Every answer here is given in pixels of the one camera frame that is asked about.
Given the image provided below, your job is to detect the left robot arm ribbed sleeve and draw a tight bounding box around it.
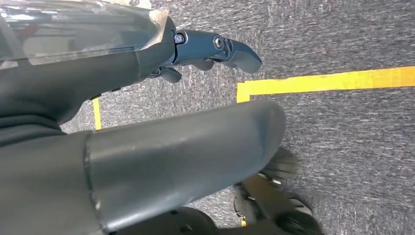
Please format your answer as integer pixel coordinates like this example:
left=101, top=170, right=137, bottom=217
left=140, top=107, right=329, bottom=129
left=0, top=113, right=67, bottom=147

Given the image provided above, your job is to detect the yellow floor tape strip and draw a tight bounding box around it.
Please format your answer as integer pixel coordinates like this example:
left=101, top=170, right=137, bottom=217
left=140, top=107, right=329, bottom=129
left=92, top=98, right=103, bottom=131

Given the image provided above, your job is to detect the yellow floor tape square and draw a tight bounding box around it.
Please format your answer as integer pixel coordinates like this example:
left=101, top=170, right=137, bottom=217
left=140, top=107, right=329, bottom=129
left=236, top=66, right=415, bottom=228

